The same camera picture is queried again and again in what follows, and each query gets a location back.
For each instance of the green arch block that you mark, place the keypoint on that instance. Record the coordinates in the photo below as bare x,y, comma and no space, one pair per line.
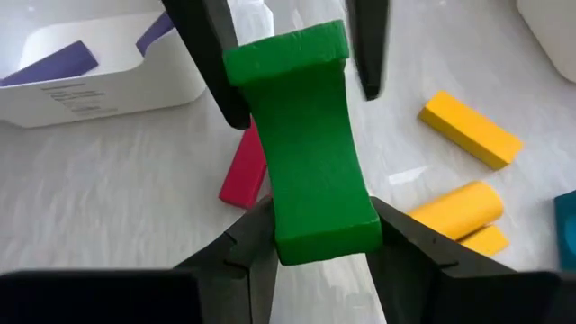
306,157

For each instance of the yellow cylinder block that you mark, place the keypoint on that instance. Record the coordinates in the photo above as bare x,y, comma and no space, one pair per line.
456,209

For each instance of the blue arch block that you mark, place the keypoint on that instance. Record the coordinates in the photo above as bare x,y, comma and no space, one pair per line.
567,229

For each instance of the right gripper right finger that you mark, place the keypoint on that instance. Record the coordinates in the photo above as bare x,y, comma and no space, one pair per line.
427,288

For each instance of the red bar block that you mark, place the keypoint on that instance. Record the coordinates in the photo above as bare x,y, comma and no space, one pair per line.
245,171

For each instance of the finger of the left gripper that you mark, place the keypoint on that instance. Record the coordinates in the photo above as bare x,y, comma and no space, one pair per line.
369,40
202,36

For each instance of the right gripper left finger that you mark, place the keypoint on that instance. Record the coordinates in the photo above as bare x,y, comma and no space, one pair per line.
238,274

